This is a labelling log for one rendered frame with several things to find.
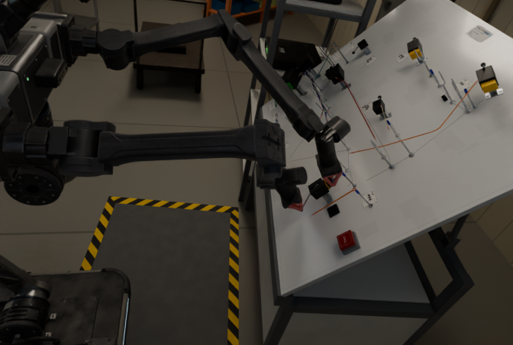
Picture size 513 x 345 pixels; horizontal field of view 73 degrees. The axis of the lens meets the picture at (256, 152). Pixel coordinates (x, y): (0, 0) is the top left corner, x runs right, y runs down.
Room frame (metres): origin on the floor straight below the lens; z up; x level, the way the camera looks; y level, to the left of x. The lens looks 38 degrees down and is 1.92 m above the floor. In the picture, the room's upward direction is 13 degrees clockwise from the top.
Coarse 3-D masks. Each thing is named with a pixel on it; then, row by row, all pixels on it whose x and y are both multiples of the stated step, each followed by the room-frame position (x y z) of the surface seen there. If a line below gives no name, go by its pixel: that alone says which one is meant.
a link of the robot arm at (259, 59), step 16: (240, 32) 1.10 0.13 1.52; (240, 48) 1.08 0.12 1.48; (256, 48) 1.11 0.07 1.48; (256, 64) 1.05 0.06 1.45; (272, 80) 1.02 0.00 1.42; (272, 96) 1.01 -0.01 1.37; (288, 96) 0.99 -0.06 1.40; (288, 112) 0.96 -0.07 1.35; (304, 112) 0.95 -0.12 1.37; (304, 128) 0.92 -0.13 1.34
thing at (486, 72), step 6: (486, 66) 1.06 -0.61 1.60; (480, 72) 1.05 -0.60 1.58; (486, 72) 1.03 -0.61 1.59; (492, 72) 1.02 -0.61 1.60; (480, 78) 1.02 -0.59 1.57; (486, 78) 1.01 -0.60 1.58; (492, 78) 1.00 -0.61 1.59; (480, 84) 1.01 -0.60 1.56; (498, 90) 1.05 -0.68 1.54; (486, 96) 1.05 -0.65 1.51; (492, 96) 1.03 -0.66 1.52
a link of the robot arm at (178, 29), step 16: (224, 16) 1.16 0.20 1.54; (112, 32) 0.95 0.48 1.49; (128, 32) 0.97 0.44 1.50; (144, 32) 1.01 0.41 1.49; (160, 32) 1.03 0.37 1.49; (176, 32) 1.05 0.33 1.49; (192, 32) 1.08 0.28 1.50; (208, 32) 1.11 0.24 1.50; (224, 32) 1.18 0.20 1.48; (112, 48) 0.91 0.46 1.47; (128, 48) 1.01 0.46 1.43; (144, 48) 0.98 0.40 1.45; (160, 48) 1.02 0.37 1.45; (128, 64) 0.98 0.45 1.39
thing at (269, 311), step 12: (264, 216) 1.20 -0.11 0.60; (264, 228) 1.14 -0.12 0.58; (264, 240) 1.08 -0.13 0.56; (264, 252) 1.03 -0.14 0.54; (264, 264) 0.98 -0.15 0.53; (264, 276) 0.92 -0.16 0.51; (264, 288) 0.88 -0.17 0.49; (264, 300) 0.83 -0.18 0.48; (264, 312) 0.78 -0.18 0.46; (276, 312) 0.68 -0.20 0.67; (264, 324) 0.74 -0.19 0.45; (264, 336) 0.70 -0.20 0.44
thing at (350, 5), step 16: (288, 0) 1.88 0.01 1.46; (304, 0) 1.93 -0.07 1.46; (352, 0) 2.17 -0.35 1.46; (368, 0) 1.93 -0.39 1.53; (336, 16) 1.89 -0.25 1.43; (352, 16) 1.91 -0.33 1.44; (368, 16) 1.92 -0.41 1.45; (272, 32) 1.86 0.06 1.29; (272, 48) 1.84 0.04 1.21; (272, 64) 1.84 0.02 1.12; (256, 96) 2.28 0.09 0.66; (256, 112) 1.84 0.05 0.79; (240, 192) 1.84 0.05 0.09
